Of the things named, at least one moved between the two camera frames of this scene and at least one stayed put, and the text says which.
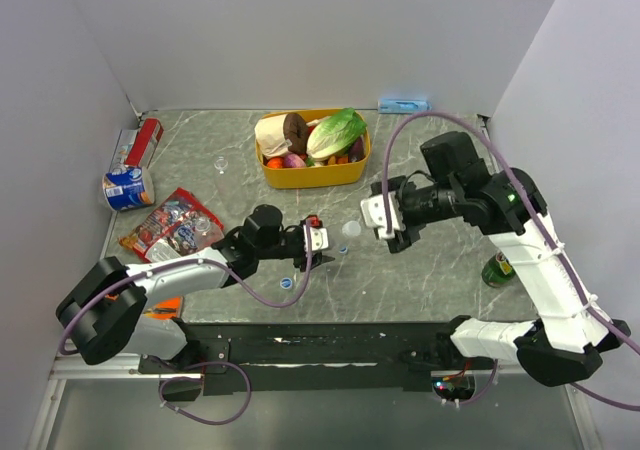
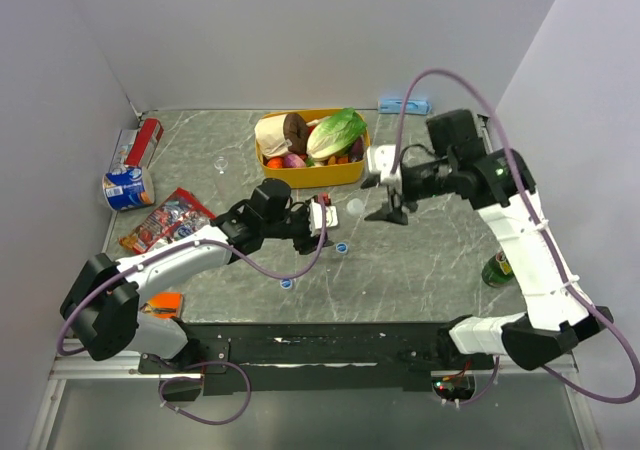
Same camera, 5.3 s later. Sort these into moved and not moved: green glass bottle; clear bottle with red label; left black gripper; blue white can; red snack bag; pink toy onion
Moved: clear bottle with red label; left black gripper
Not moved: blue white can; pink toy onion; red snack bag; green glass bottle
